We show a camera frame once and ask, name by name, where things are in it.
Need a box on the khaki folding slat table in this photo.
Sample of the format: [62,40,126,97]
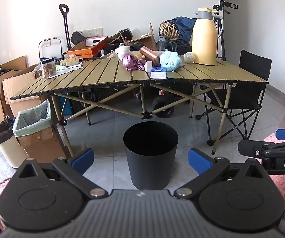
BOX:
[10,55,270,157]

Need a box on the silver metal tube frame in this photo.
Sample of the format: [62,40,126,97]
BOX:
[38,37,63,62]

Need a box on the blue and white paper box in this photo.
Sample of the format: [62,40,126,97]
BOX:
[149,66,168,79]

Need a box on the yellow green medicine box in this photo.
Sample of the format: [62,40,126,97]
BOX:
[59,58,80,66]

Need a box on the green plastic bag liner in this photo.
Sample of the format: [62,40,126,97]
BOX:
[12,100,52,137]

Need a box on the black folding chair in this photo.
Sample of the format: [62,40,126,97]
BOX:
[195,50,272,147]

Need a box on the printed paper sheet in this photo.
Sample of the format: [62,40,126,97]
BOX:
[55,64,85,77]

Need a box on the black rubber wagon wheel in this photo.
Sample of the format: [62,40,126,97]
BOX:
[152,95,175,118]

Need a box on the blue plastic panel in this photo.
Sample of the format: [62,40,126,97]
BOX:
[59,97,73,116]

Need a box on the grey blue water bottle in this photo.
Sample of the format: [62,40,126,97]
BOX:
[157,36,167,51]

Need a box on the black cart pull handle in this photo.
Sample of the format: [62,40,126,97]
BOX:
[59,4,71,51]

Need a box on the clear plastic wrap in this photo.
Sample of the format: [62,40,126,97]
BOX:
[183,52,195,64]

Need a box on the clear jar with black lid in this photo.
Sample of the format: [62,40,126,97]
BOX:
[40,58,57,78]

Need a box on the black pouch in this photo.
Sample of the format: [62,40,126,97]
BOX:
[119,28,133,40]

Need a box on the black garbage bag liner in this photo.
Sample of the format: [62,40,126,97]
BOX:
[0,116,16,144]

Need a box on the black round trash bin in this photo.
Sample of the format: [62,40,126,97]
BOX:
[123,121,179,190]

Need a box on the navy fabric bag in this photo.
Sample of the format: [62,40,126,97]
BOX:
[163,17,197,45]

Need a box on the pink sponge block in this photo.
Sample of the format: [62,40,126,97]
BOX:
[139,46,161,66]

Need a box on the yellow thermos jug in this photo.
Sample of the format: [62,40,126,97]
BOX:
[191,8,225,66]

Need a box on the woven rattan ball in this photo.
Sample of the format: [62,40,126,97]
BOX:
[159,22,179,40]

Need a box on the orange cardboard tray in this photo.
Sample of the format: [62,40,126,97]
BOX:
[66,36,108,59]

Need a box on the blue plush toy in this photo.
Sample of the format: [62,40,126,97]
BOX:
[159,51,182,72]

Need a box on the white and yellow plush toy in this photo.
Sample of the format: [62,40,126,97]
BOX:
[114,45,131,61]

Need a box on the black fabric bag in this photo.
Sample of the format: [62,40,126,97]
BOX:
[71,31,86,45]

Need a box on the black camera tripod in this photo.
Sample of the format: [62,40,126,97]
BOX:
[212,0,238,61]

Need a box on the cardboard box with liner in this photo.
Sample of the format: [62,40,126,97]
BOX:
[16,125,69,163]

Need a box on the cream plastic waste bin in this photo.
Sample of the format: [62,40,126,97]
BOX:
[0,134,29,168]

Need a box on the open brown cardboard box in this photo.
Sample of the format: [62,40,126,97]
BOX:
[125,23,157,51]

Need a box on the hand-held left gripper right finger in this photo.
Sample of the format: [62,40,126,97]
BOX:
[173,148,273,199]

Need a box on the purple cloth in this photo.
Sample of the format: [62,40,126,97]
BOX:
[122,54,147,71]

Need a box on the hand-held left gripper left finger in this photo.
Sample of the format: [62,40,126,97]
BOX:
[10,148,109,199]

